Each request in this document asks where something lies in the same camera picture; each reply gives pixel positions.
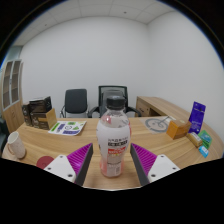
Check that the tall dark brown carton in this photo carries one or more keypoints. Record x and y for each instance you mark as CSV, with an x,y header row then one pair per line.
x,y
26,115

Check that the flat round red coaster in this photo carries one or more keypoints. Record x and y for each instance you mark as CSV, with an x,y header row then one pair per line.
x,y
43,161

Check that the white sticker sheet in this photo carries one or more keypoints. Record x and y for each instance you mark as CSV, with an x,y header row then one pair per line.
x,y
67,128

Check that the wooden side desk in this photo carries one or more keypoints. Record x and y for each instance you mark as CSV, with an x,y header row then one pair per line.
x,y
160,105

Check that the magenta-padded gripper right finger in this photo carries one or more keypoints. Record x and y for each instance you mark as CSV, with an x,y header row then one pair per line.
x,y
161,165

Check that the grey mesh office chair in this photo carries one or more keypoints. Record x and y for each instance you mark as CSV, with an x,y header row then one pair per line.
x,y
113,90

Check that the green flat packet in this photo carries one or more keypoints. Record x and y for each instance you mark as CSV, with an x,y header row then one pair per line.
x,y
205,138

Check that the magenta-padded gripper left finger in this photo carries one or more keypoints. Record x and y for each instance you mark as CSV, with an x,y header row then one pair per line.
x,y
63,165

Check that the small blue packet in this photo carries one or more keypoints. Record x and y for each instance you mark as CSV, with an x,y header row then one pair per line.
x,y
203,151

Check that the purple standing packet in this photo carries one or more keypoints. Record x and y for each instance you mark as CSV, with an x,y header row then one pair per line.
x,y
197,116

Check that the wooden glass-door cabinet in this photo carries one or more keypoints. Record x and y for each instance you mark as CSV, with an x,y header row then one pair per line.
x,y
13,100

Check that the small yellow box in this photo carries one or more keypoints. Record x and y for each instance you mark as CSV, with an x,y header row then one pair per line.
x,y
194,139

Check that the orange-brown small box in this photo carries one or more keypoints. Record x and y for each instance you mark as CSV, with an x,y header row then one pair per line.
x,y
178,129

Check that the black padded chair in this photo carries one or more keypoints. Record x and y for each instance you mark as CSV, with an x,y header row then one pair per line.
x,y
76,100

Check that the white patterned ceramic mug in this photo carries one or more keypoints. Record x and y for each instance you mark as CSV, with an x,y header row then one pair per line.
x,y
16,145

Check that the clear black-capped drink bottle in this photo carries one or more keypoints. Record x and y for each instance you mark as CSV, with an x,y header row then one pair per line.
x,y
113,133

